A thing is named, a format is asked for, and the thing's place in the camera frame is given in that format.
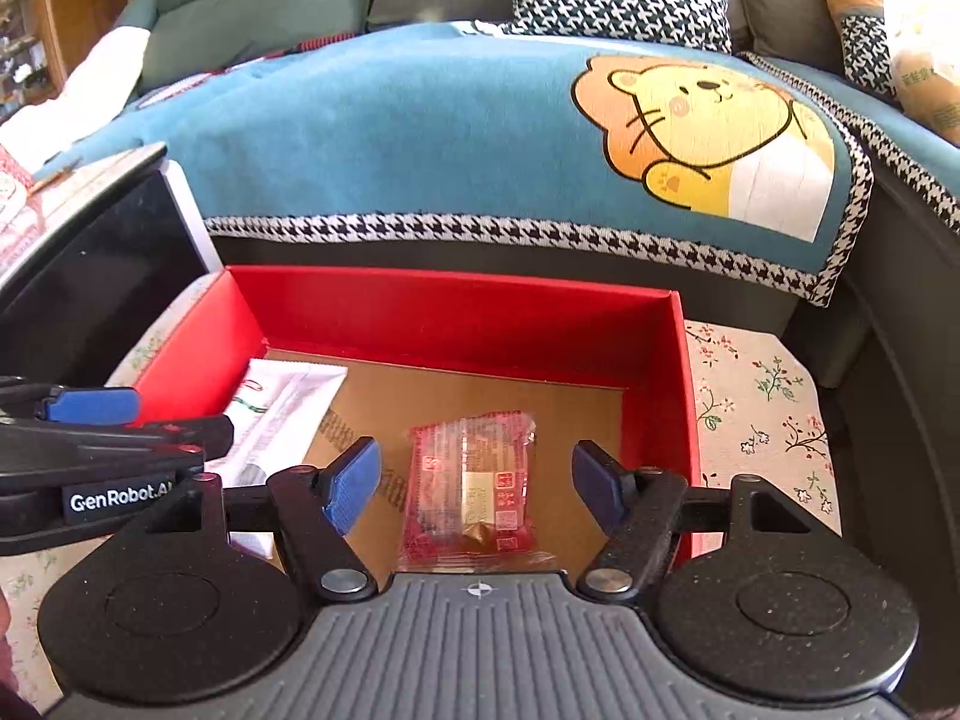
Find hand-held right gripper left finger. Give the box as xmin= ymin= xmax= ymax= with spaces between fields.
xmin=142 ymin=436 xmax=385 ymax=605

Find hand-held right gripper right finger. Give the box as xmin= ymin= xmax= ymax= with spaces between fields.
xmin=571 ymin=441 xmax=818 ymax=595

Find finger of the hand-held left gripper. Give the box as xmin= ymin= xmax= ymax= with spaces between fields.
xmin=0 ymin=377 xmax=142 ymax=425
xmin=0 ymin=414 xmax=235 ymax=475

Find red clear pastry packet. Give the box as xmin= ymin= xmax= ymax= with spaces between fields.
xmin=396 ymin=411 xmax=560 ymax=575

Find white snack packet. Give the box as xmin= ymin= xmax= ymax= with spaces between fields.
xmin=201 ymin=358 xmax=350 ymax=560

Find red cardboard box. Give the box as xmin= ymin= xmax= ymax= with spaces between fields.
xmin=133 ymin=264 xmax=710 ymax=565

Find floral tablecloth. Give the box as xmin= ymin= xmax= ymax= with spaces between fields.
xmin=0 ymin=274 xmax=845 ymax=717

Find red patterned box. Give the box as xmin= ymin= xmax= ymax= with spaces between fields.
xmin=0 ymin=146 xmax=36 ymax=205

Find white cloth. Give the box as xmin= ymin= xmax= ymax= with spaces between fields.
xmin=0 ymin=26 xmax=155 ymax=166

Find blue lion printed blanket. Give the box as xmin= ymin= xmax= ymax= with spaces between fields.
xmin=30 ymin=19 xmax=875 ymax=308

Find red striped cloth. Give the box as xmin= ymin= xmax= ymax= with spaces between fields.
xmin=135 ymin=31 xmax=365 ymax=107

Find green cushion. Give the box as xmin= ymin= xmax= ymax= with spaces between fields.
xmin=139 ymin=0 xmax=376 ymax=95

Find houndstooth sofa cover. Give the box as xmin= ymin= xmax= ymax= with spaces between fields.
xmin=739 ymin=51 xmax=960 ymax=235

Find clear plastic bag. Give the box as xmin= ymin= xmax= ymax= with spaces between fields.
xmin=876 ymin=0 xmax=960 ymax=149

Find black appliance with white frame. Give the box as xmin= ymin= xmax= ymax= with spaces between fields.
xmin=0 ymin=142 xmax=226 ymax=391

